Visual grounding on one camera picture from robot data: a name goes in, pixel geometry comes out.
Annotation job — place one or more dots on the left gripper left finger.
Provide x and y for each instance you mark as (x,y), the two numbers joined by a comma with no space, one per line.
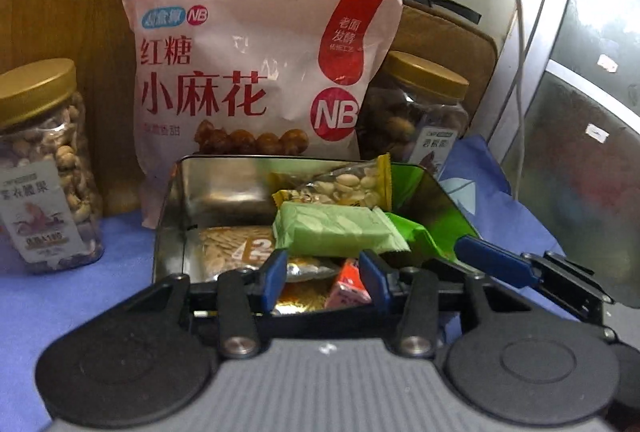
(240,296)

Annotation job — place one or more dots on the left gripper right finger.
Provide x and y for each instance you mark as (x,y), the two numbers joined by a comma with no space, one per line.
(411,295)

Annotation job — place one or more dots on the light green wafer packet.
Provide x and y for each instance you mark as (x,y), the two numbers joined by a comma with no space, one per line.
(335,231)

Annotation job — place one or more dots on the red candy packet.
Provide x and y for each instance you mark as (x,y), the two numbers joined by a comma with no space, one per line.
(347,290)

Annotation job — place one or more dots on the black metal tin box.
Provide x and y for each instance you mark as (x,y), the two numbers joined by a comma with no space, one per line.
(249,217)

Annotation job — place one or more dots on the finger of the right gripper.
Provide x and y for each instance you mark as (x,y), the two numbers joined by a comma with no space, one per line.
(563,286)

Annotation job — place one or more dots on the pink snack bag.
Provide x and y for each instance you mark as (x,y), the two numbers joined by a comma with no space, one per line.
(251,77)

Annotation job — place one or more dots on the sunflower seed packet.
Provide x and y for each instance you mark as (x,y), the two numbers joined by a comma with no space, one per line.
(234,248)

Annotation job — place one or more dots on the pecan jar gold lid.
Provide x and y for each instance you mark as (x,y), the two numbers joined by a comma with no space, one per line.
(413,112)

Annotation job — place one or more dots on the cashew jar gold lid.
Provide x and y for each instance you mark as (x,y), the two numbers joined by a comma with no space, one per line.
(50,205)

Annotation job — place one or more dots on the brown cushion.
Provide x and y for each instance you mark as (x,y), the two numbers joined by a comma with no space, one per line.
(454,44)

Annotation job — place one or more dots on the silver foil packet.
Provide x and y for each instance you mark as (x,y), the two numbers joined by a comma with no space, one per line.
(307,268)

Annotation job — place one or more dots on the pistachio packet yellow edge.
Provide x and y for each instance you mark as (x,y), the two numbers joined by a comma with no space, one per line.
(365,184)

